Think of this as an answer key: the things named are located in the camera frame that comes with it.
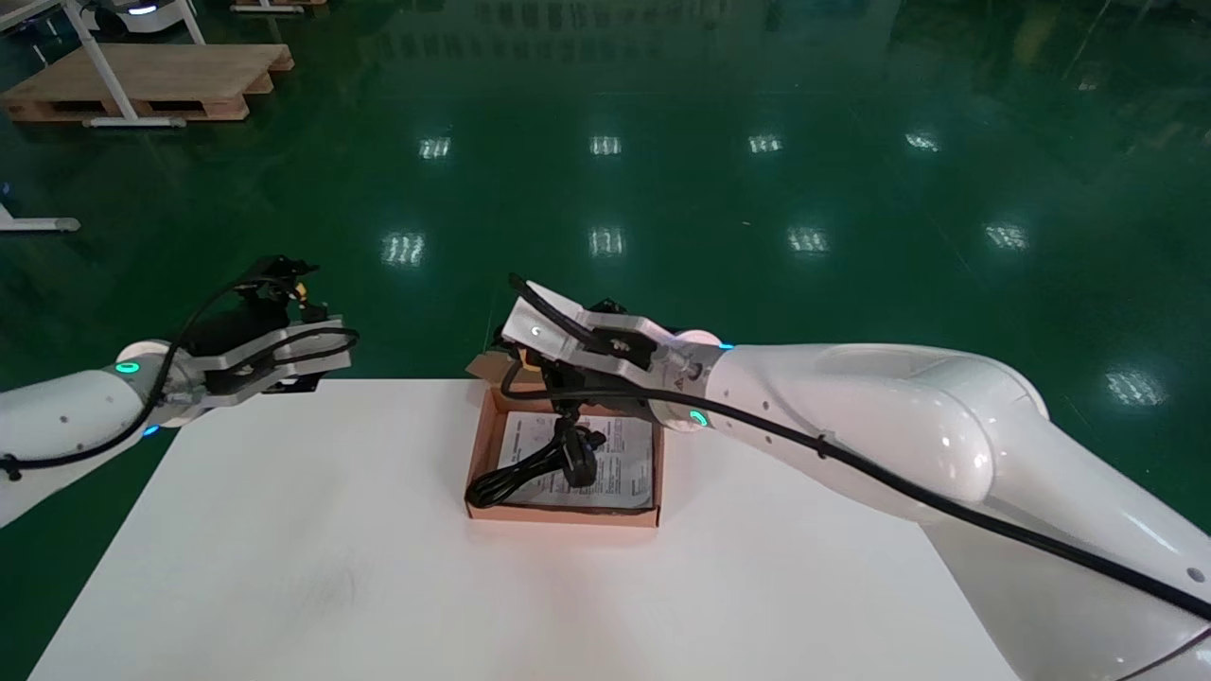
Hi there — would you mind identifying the white metal table frame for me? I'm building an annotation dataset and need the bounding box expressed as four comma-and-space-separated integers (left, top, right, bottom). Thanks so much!
0, 0, 206, 130

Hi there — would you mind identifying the black mouse with thin cable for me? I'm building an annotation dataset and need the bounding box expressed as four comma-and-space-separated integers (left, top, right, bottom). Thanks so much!
553, 416, 608, 490

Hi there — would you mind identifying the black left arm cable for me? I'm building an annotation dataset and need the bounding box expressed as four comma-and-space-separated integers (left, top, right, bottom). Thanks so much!
0, 270, 360, 479

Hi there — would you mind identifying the brown cardboard box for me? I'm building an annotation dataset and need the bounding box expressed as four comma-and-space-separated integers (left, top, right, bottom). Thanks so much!
465, 350, 663, 527

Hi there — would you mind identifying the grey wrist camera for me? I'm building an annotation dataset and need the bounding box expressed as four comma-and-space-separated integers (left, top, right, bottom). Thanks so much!
500, 281, 675, 376
189, 320, 354, 398

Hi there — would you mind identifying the thick black cable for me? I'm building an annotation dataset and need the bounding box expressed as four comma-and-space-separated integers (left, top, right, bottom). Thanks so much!
465, 430, 573, 510

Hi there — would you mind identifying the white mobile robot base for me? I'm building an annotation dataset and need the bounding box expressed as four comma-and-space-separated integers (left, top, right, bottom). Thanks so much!
80, 0, 190, 36

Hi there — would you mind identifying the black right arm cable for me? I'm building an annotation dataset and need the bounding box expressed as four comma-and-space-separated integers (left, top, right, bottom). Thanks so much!
500, 272, 1211, 625

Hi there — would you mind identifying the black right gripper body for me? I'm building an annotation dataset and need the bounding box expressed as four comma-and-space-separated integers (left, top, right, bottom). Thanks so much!
542, 362, 659, 419

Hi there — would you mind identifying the large wooden pallet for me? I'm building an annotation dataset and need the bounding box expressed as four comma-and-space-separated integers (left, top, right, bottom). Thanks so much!
0, 44, 295, 124

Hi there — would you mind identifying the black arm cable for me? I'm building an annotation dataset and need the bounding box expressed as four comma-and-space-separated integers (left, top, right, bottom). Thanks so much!
500, 272, 1211, 625
0, 270, 360, 479

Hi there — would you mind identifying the white printed instruction sheet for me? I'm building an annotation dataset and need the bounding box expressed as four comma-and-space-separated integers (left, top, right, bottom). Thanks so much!
497, 411, 656, 507

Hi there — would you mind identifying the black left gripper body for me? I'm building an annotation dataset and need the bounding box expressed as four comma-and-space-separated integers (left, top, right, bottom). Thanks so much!
194, 301, 290, 379

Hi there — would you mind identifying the white metal table foot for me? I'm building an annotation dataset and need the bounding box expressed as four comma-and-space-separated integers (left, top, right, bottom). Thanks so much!
0, 203, 81, 234

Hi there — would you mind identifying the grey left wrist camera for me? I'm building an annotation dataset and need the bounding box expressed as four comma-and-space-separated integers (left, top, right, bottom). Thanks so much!
189, 320, 354, 398

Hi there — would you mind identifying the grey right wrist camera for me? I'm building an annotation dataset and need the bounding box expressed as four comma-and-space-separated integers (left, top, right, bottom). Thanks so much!
500, 281, 675, 376

